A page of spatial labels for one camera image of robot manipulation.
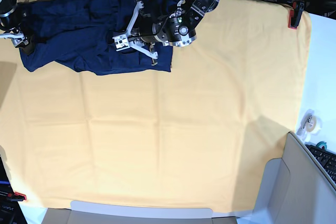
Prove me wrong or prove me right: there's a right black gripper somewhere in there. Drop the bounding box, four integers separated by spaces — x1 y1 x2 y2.
1 11 35 54

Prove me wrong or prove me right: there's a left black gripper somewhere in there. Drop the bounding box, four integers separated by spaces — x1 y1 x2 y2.
125 0 173 66

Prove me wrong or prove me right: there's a navy blue long-sleeve shirt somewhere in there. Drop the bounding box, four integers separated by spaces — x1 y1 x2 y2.
18 0 177 76

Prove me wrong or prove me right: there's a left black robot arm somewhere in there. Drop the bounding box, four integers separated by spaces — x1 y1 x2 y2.
113 0 219 65

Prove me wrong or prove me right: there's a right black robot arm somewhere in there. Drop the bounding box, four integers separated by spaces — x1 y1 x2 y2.
1 0 35 55

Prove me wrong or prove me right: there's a yellow table cloth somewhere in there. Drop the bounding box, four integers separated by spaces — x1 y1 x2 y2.
1 0 312 212

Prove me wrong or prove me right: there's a red clamp top right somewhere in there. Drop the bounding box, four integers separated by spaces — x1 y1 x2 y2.
288 1 305 29

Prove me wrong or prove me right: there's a red clamp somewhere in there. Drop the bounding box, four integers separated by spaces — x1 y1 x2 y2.
6 192 27 202
288 1 305 29

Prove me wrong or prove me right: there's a red clamp bottom left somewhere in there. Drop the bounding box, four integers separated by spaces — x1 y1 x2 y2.
6 192 27 202

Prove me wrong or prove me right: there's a clear tape dispenser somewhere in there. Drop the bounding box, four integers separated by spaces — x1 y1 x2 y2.
296 109 322 142

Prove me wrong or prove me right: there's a green tape roll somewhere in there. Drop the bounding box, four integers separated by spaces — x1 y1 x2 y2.
316 141 327 152

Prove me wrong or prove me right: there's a cardboard box right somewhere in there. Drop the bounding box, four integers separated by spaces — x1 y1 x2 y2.
250 132 335 223

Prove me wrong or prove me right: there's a black keyboard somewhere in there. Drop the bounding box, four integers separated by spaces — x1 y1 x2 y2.
305 144 335 189

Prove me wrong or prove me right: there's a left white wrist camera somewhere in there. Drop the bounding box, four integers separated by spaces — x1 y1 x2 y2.
112 33 130 51

